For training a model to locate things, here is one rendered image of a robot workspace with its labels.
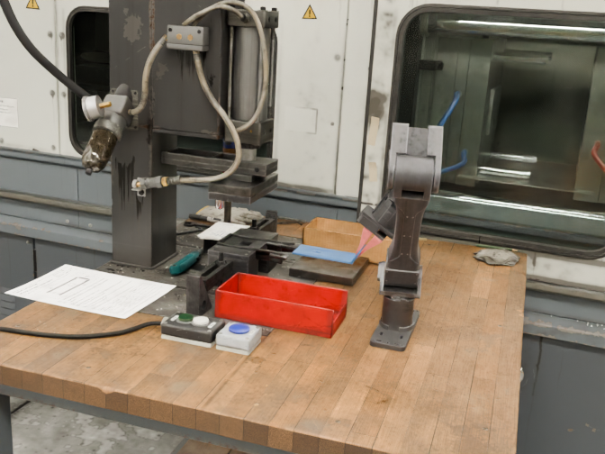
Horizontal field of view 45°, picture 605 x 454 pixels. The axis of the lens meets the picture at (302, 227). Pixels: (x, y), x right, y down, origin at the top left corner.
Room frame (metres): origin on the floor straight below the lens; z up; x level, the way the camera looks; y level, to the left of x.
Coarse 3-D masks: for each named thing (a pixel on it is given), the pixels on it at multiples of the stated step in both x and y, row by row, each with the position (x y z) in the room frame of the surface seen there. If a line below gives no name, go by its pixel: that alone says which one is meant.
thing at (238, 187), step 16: (176, 160) 1.66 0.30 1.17; (192, 160) 1.65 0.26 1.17; (208, 160) 1.64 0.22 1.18; (224, 160) 1.62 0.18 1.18; (240, 160) 1.63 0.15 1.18; (256, 160) 1.64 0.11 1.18; (272, 160) 1.65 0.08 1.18; (240, 176) 1.60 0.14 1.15; (256, 176) 1.62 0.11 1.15; (272, 176) 1.68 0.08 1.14; (208, 192) 1.57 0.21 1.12; (224, 192) 1.55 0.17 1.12; (240, 192) 1.54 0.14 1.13; (256, 192) 1.57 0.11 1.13
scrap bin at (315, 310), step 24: (240, 288) 1.50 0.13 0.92; (264, 288) 1.48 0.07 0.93; (288, 288) 1.47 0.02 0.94; (312, 288) 1.45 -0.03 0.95; (336, 288) 1.44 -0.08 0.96; (216, 312) 1.39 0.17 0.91; (240, 312) 1.37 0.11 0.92; (264, 312) 1.36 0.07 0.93; (288, 312) 1.35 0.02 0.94; (312, 312) 1.33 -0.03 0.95; (336, 312) 1.44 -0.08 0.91
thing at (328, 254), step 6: (300, 246) 1.61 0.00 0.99; (306, 246) 1.62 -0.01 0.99; (312, 246) 1.62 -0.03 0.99; (294, 252) 1.56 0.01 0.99; (300, 252) 1.57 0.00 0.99; (306, 252) 1.57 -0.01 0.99; (312, 252) 1.57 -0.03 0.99; (324, 252) 1.58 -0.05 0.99; (330, 252) 1.58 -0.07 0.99; (336, 252) 1.59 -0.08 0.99; (342, 252) 1.59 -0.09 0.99; (348, 252) 1.60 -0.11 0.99; (318, 258) 1.55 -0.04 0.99; (324, 258) 1.54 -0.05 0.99; (330, 258) 1.54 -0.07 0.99; (336, 258) 1.55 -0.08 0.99; (342, 258) 1.55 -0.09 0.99; (348, 258) 1.55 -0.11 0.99; (354, 258) 1.52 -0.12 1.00
